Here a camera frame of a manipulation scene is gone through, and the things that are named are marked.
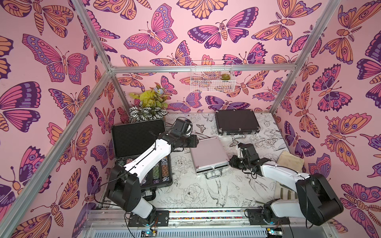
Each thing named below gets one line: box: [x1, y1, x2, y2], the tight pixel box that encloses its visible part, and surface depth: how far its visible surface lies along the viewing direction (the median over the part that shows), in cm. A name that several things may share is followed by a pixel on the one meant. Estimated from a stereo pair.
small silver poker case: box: [190, 136, 230, 180], surface depth 90 cm
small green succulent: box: [220, 72, 231, 81], surface depth 94 cm
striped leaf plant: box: [128, 102, 169, 121], surface depth 92 cm
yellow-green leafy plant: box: [129, 87, 169, 109], surface depth 102 cm
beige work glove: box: [276, 150, 305, 173], surface depth 94 cm
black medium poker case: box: [215, 109, 261, 138], surface depth 108 cm
